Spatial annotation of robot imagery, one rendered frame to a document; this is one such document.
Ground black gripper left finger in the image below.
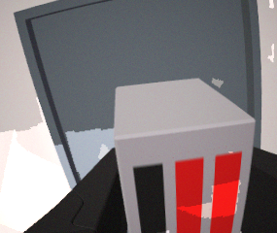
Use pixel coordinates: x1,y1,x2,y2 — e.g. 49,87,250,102
22,148,127,233

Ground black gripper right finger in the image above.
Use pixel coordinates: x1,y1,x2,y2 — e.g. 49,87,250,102
240,147,277,233

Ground grey box with red and black stripes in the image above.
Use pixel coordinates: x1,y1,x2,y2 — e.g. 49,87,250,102
114,78,256,233

